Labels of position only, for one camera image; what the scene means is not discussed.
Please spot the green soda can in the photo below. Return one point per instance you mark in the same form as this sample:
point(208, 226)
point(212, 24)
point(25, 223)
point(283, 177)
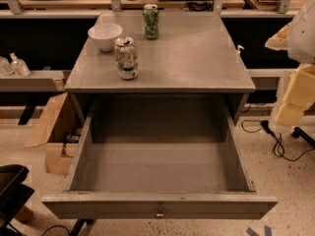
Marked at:
point(150, 17)

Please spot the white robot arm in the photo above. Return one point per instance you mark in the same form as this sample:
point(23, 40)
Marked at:
point(301, 35)

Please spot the open grey top drawer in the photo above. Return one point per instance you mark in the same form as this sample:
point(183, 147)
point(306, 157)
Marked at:
point(141, 152)

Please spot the white 7up can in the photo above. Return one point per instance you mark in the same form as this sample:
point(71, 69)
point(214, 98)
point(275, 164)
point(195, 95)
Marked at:
point(126, 57)

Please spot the grey cabinet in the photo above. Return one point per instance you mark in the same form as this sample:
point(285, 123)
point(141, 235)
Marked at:
point(192, 54)

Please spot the white bowl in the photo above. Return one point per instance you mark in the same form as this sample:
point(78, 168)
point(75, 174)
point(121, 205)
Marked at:
point(104, 35)

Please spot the small white pump bottle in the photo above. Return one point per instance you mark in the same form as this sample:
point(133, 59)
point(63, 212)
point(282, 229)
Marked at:
point(239, 50)

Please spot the cardboard box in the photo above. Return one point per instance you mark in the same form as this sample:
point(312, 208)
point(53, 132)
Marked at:
point(57, 120)

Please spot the clear pump bottle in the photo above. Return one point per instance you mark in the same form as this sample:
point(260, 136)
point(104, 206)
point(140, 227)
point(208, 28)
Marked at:
point(19, 66)

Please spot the blue floor tape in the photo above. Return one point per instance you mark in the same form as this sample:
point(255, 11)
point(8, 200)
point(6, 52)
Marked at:
point(259, 231)

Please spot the black chair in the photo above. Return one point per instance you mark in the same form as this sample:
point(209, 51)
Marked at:
point(13, 195)

